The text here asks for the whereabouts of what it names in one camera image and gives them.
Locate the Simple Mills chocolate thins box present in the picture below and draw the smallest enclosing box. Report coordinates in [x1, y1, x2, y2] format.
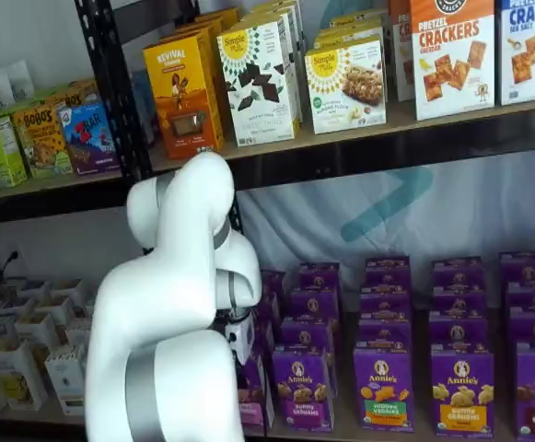
[243, 6, 305, 123]
[215, 20, 299, 147]

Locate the blue sea salt crackers box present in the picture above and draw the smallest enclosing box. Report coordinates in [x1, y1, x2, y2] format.
[496, 0, 535, 106]

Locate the purple Annie's box pink patch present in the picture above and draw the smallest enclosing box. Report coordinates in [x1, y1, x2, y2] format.
[238, 354, 275, 432]
[257, 292, 281, 323]
[252, 320, 278, 365]
[261, 269, 291, 297]

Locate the purple Annie's box green patch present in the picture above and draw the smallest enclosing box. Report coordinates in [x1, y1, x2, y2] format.
[357, 319, 413, 351]
[365, 256, 411, 290]
[360, 287, 411, 322]
[353, 347, 415, 433]

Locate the black wall plug cable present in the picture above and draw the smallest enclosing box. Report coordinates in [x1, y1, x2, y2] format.
[0, 250, 22, 280]

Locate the orange cheddar pretzel crackers box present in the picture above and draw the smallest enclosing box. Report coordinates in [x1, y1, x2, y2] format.
[409, 0, 497, 122]
[389, 0, 416, 102]

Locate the purple Annie's box orange patch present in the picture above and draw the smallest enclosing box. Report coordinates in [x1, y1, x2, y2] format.
[431, 256, 485, 289]
[431, 350, 496, 436]
[428, 317, 489, 355]
[431, 285, 487, 320]

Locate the white backdrop banner teal logo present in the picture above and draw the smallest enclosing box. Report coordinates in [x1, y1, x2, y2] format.
[238, 146, 535, 319]

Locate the Simple Mills almond bars box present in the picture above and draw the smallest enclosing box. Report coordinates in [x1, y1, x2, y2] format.
[313, 25, 386, 47]
[329, 16, 383, 29]
[304, 39, 387, 134]

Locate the black metal shelving rack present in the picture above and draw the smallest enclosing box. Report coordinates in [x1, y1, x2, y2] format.
[0, 0, 125, 296]
[92, 0, 535, 240]

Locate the orange Bobo's snack box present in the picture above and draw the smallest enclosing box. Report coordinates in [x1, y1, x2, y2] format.
[45, 82, 100, 110]
[11, 103, 74, 180]

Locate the orange Revival snack box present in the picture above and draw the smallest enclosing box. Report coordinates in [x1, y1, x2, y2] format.
[197, 6, 241, 29]
[174, 17, 232, 52]
[143, 34, 226, 160]

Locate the blue ZBar snack box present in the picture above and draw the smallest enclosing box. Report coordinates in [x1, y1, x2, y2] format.
[59, 101, 121, 176]

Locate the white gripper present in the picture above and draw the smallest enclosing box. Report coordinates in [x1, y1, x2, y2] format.
[224, 316, 256, 366]

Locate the purple Annie's box lilac patch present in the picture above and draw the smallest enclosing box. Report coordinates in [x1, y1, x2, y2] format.
[297, 262, 341, 291]
[279, 317, 342, 397]
[288, 287, 342, 322]
[272, 352, 336, 434]

